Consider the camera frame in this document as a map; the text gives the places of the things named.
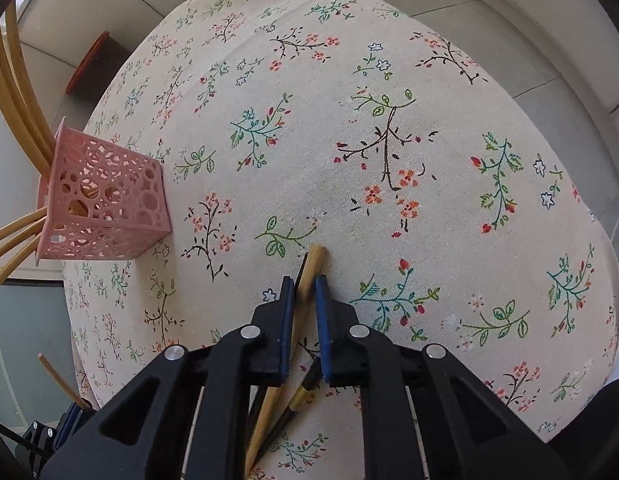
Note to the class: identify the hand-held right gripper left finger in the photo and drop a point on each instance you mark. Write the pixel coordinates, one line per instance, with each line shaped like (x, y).
(287, 330)

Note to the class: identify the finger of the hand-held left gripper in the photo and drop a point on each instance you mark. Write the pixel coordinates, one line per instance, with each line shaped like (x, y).
(69, 422)

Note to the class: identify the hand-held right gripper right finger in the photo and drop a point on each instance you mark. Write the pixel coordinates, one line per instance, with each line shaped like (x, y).
(322, 330)

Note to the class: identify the light bamboo chopstick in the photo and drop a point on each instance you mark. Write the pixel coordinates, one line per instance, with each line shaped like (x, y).
(312, 270)
(56, 377)

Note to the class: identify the pink perforated chopstick holder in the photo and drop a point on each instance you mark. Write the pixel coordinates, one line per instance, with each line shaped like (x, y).
(114, 195)

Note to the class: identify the frosted glass door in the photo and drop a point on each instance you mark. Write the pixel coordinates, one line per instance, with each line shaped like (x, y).
(19, 330)

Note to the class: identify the floral tablecloth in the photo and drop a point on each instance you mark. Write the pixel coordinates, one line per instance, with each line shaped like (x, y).
(339, 110)

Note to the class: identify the red-rimmed brown trash bin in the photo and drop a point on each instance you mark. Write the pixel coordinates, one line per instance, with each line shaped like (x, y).
(96, 62)

